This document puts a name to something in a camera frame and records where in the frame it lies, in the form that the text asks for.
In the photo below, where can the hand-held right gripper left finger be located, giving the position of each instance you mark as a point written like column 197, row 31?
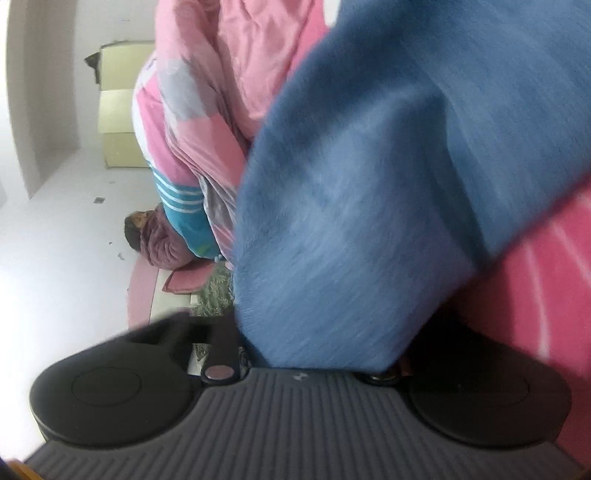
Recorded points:
column 221, row 350

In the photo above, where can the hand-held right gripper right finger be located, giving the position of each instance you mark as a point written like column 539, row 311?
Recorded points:
column 383, row 378

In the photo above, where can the blue jeans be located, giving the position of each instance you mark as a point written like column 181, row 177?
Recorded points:
column 392, row 184

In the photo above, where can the green leaf pillow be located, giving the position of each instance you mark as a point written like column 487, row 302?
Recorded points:
column 217, row 295

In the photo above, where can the pink pillow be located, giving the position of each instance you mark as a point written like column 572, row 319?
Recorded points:
column 184, row 279

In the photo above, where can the pink white headboard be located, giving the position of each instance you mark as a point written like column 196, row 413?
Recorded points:
column 143, row 295

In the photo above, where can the teal striped blanket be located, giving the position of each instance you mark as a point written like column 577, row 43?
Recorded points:
column 187, row 217

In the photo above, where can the cream wardrobe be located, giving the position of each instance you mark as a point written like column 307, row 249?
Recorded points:
column 120, row 120

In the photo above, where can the pink grey floral duvet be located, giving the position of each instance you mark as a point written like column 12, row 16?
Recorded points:
column 217, row 83

